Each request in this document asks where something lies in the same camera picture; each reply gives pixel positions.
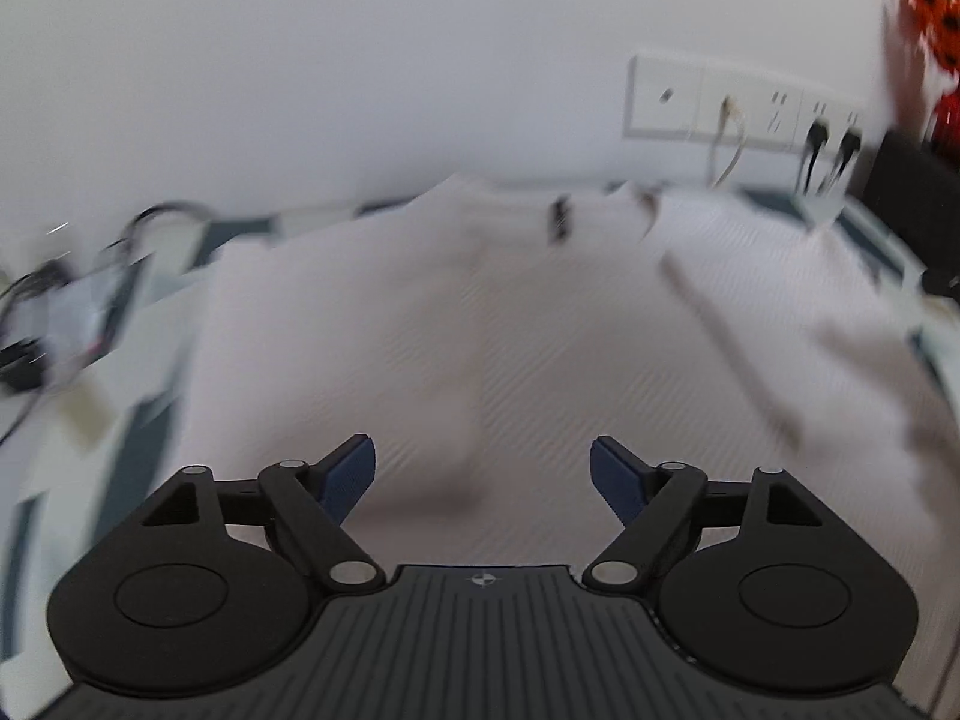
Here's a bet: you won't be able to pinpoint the white knit garment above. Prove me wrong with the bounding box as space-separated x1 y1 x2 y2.
184 171 960 567

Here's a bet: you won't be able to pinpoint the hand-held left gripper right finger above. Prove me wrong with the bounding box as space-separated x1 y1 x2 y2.
583 435 842 592

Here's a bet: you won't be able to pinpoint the geometric patterned bed sheet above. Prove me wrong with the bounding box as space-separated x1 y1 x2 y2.
0 180 960 720

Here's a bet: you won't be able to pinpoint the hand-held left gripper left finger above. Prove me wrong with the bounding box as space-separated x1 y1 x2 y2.
141 433 386 592

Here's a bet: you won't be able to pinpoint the black power plug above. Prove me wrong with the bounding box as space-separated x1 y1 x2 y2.
795 116 831 196
823 124 865 196

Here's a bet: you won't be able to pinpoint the red glass vase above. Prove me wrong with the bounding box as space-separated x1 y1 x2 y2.
928 92 960 147

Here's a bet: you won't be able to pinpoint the orange artificial flowers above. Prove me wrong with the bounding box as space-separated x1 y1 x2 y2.
898 0 960 77

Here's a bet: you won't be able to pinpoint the white wall socket panel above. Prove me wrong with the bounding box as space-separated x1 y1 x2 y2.
624 54 865 156

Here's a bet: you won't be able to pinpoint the black cable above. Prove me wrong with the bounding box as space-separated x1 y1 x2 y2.
97 200 222 271

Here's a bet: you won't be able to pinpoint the black bedside cabinet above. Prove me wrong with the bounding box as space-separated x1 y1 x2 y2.
861 131 960 275

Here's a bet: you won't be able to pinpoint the white charging cable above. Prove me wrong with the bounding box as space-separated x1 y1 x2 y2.
709 96 749 188

